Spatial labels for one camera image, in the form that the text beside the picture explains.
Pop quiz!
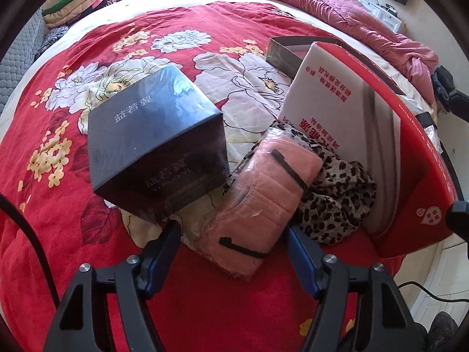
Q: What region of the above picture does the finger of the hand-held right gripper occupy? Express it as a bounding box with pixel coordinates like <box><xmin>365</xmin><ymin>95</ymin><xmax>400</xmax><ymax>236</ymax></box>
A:
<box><xmin>448</xmin><ymin>90</ymin><xmax>469</xmax><ymax>120</ymax></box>
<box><xmin>444</xmin><ymin>201</ymin><xmax>469</xmax><ymax>236</ymax></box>

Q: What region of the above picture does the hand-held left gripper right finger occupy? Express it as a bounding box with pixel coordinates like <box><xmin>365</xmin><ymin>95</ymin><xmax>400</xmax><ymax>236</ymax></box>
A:
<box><xmin>288</xmin><ymin>224</ymin><xmax>427</xmax><ymax>352</ymax></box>

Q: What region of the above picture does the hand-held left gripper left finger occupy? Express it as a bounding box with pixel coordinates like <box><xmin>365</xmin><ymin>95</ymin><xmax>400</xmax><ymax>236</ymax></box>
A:
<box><xmin>42</xmin><ymin>220</ymin><xmax>183</xmax><ymax>352</ymax></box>

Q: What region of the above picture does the pink towel pack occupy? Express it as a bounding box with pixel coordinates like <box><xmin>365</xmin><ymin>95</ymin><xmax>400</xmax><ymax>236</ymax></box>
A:
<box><xmin>194</xmin><ymin>128</ymin><xmax>324</xmax><ymax>277</ymax></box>

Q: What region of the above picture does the shallow cardboard box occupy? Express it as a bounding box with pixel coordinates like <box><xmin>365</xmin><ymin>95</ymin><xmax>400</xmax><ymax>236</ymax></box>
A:
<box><xmin>266</xmin><ymin>36</ymin><xmax>460</xmax><ymax>199</ymax></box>

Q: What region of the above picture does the dark bag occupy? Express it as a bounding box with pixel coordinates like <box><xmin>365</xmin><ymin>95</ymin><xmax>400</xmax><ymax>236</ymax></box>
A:
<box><xmin>430</xmin><ymin>65</ymin><xmax>455</xmax><ymax>112</ymax></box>

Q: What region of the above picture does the leopard print cloth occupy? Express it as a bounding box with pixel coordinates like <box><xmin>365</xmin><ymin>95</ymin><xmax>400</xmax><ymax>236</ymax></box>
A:
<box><xmin>271</xmin><ymin>121</ymin><xmax>378</xmax><ymax>246</ymax></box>

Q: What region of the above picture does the red floral blanket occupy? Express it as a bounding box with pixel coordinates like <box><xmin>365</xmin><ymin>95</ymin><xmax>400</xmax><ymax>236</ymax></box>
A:
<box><xmin>0</xmin><ymin>0</ymin><xmax>404</xmax><ymax>352</ymax></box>

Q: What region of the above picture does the person's dark shoe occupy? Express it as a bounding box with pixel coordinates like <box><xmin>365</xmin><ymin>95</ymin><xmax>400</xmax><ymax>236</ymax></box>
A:
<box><xmin>427</xmin><ymin>311</ymin><xmax>460</xmax><ymax>352</ymax></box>

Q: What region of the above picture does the white drawer cabinet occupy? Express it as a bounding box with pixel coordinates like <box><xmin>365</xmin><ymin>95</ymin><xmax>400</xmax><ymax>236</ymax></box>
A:
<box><xmin>357</xmin><ymin>0</ymin><xmax>402</xmax><ymax>33</ymax></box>

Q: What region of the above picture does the large red tissue pack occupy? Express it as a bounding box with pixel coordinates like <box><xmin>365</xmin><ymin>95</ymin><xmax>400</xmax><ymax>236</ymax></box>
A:
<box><xmin>276</xmin><ymin>41</ymin><xmax>458</xmax><ymax>259</ymax></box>

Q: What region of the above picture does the dark glossy box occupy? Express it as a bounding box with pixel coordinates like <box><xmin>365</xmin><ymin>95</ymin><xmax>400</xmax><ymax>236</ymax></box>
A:
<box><xmin>87</xmin><ymin>64</ymin><xmax>231</xmax><ymax>224</ymax></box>

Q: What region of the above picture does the pink quilt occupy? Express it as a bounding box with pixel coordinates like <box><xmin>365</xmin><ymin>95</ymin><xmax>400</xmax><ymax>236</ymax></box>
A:
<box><xmin>229</xmin><ymin>0</ymin><xmax>438</xmax><ymax>103</ymax></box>

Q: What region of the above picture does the grey quilted headboard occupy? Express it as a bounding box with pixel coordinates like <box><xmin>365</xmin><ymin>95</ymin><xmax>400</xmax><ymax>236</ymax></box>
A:
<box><xmin>0</xmin><ymin>15</ymin><xmax>46</xmax><ymax>103</ymax></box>

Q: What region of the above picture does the dark patterned pillow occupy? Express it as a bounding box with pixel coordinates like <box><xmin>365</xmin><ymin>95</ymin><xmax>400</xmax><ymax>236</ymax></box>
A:
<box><xmin>35</xmin><ymin>26</ymin><xmax>70</xmax><ymax>63</ymax></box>

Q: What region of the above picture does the stack of folded clothes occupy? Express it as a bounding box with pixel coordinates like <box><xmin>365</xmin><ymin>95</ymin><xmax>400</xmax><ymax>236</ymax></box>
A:
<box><xmin>42</xmin><ymin>0</ymin><xmax>121</xmax><ymax>28</ymax></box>

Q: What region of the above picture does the black cable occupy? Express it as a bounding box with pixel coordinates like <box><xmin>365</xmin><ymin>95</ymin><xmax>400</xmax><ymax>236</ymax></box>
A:
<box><xmin>397</xmin><ymin>282</ymin><xmax>469</xmax><ymax>303</ymax></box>
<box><xmin>0</xmin><ymin>192</ymin><xmax>61</xmax><ymax>309</ymax></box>

